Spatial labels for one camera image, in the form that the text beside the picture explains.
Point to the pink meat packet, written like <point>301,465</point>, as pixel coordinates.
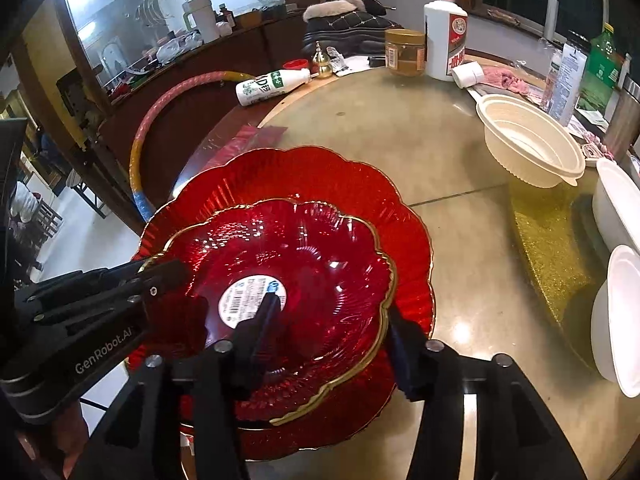
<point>505,80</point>

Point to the white liquor bottle red cap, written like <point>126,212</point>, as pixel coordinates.
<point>442,35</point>

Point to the white milk bottle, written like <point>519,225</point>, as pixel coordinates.
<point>265,86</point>

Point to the gold bell ornament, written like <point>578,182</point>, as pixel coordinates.
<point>322,65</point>

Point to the large red glass plate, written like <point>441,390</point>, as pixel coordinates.
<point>310,175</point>

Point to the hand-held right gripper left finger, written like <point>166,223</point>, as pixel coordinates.
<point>262,330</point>

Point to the small white cup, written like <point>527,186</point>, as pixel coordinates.
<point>467,74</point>

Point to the gold turntable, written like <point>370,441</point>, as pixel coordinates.
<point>550,240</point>

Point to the white foam bowl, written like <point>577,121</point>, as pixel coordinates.
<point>617,210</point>
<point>620,320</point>

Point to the peanut butter jar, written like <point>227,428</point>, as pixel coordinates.
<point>405,55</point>

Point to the pink snack packet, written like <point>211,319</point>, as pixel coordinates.
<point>596,149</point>

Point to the cream plastic bowl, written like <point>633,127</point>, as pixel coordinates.
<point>530,145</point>

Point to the white plastic bag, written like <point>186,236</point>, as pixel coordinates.
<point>172,46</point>

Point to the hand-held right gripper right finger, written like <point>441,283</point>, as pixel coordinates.
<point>405,365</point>

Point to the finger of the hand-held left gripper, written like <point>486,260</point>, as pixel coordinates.
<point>160,275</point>
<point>175,325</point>

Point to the small red glass plate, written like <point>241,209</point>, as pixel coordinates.
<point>320,270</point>

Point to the black fur-trimmed jacket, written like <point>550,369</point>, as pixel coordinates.
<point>350,27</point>

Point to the white tube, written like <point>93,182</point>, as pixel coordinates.
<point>551,17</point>

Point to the colourful hula hoop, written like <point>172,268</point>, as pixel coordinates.
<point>136,170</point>

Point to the green plastic bottle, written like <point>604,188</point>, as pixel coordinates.
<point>602,65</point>

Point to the clear bottle black cap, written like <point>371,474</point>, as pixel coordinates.
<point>570,75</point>

